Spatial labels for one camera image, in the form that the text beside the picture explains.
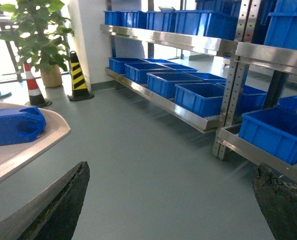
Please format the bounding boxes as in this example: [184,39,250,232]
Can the yellow black striped cone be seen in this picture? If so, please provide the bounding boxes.
[67,51,94,102]

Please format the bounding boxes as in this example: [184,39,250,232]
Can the blue bin near right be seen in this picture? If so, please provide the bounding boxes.
[238,107,297,165]

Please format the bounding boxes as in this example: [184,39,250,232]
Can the red white traffic cone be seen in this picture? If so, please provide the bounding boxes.
[23,63,52,108]

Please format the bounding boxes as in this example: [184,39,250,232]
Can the blue bin lower shelf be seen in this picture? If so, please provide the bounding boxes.
[174,83,224,118]

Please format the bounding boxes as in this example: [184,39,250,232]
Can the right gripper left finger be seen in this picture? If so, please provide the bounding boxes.
[0,161,90,240]

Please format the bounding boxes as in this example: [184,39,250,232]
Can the steel shelf rack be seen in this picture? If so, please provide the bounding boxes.
[100,0,297,183]

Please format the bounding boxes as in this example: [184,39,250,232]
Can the blue plastic block part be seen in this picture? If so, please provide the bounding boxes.
[0,106,47,146]

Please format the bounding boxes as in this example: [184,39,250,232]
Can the beige plastic dustpan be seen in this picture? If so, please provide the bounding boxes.
[0,108,71,183]

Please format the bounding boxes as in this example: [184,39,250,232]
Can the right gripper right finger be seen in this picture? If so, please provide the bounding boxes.
[252,163,297,240]

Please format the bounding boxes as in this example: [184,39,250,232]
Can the green potted plant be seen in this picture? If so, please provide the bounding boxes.
[0,0,73,88]

